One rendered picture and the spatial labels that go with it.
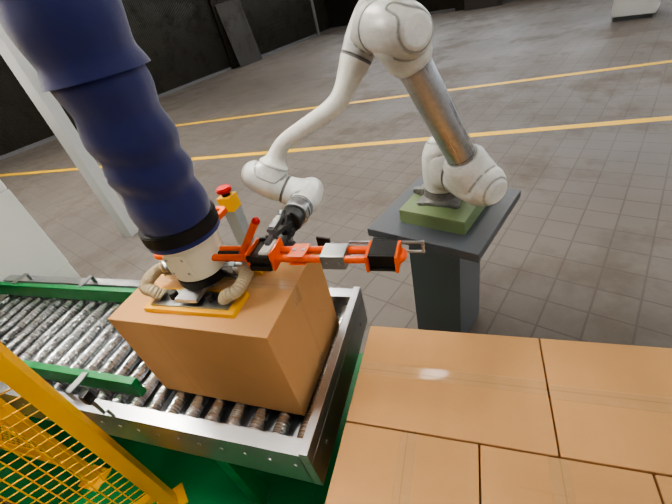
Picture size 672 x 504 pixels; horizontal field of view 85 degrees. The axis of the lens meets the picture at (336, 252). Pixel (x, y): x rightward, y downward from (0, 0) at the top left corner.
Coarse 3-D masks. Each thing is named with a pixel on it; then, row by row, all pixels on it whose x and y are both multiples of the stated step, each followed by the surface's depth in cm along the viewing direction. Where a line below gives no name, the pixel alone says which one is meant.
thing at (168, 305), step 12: (168, 288) 123; (180, 288) 121; (156, 300) 118; (168, 300) 116; (204, 300) 113; (216, 300) 112; (240, 300) 110; (156, 312) 116; (168, 312) 114; (180, 312) 112; (192, 312) 111; (204, 312) 109; (216, 312) 108; (228, 312) 107
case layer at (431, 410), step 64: (384, 384) 125; (448, 384) 120; (512, 384) 116; (576, 384) 111; (640, 384) 108; (384, 448) 108; (448, 448) 105; (512, 448) 102; (576, 448) 98; (640, 448) 95
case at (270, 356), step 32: (224, 288) 119; (256, 288) 116; (288, 288) 112; (320, 288) 131; (128, 320) 116; (160, 320) 113; (192, 320) 110; (224, 320) 107; (256, 320) 104; (288, 320) 109; (320, 320) 132; (160, 352) 123; (192, 352) 116; (224, 352) 110; (256, 352) 104; (288, 352) 109; (320, 352) 132; (192, 384) 132; (224, 384) 124; (256, 384) 117; (288, 384) 111
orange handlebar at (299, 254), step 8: (216, 208) 136; (224, 208) 134; (224, 248) 112; (232, 248) 112; (280, 248) 106; (288, 248) 105; (296, 248) 103; (304, 248) 103; (312, 248) 103; (320, 248) 102; (352, 248) 99; (360, 248) 98; (160, 256) 117; (216, 256) 110; (224, 256) 109; (232, 256) 108; (240, 256) 107; (280, 256) 103; (288, 256) 101; (296, 256) 100; (304, 256) 100; (312, 256) 100; (352, 256) 96; (360, 256) 95; (400, 256) 92; (296, 264) 102; (304, 264) 101
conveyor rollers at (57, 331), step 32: (0, 320) 205; (32, 320) 203; (64, 320) 194; (96, 320) 191; (32, 352) 179; (64, 352) 176; (96, 352) 172; (128, 352) 168; (64, 384) 158; (320, 384) 129; (192, 416) 131; (256, 416) 125; (288, 416) 123
